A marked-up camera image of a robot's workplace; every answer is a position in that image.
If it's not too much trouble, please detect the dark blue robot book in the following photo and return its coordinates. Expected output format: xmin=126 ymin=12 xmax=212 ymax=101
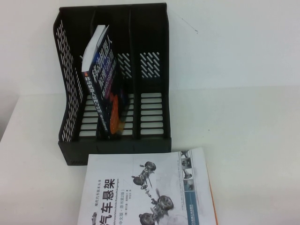
xmin=82 ymin=24 xmax=129 ymax=142

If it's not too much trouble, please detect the white car suspension book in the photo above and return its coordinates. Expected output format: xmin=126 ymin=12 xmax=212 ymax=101
xmin=76 ymin=147 xmax=218 ymax=225

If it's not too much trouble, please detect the black plastic book stand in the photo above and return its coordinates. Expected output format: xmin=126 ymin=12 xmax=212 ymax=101
xmin=52 ymin=2 xmax=173 ymax=166

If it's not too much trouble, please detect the orange-edged book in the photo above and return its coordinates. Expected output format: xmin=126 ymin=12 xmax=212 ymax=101
xmin=207 ymin=172 xmax=222 ymax=225

